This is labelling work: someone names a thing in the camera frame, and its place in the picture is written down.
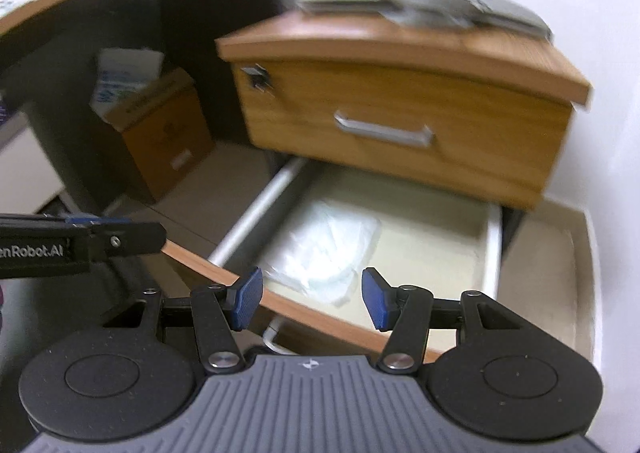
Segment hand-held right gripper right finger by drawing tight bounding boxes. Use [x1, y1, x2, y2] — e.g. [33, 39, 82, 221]
[361, 267, 522, 375]

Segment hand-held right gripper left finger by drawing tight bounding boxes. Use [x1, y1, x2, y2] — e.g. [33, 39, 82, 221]
[102, 266, 264, 375]

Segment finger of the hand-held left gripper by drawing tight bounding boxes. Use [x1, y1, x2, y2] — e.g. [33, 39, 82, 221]
[65, 215, 168, 265]

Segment clear plastic packet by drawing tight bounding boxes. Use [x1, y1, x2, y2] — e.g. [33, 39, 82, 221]
[264, 200, 382, 308]

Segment white drawer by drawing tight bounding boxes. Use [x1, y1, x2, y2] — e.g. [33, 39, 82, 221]
[162, 155, 504, 360]

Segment closed wooden drawer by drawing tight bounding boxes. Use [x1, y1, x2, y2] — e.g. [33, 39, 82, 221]
[234, 58, 574, 210]

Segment drawer lock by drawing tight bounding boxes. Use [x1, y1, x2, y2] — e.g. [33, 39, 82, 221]
[240, 64, 273, 92]

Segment wooden drawer cabinet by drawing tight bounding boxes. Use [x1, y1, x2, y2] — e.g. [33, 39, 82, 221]
[215, 12, 594, 212]

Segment brown cardboard box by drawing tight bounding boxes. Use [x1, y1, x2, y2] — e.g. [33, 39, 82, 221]
[102, 67, 216, 204]

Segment white papers in box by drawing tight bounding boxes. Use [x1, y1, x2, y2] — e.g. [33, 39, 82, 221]
[89, 48, 164, 121]

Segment open drawer silver handle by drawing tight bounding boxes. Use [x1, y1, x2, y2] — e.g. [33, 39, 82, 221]
[263, 317, 286, 355]

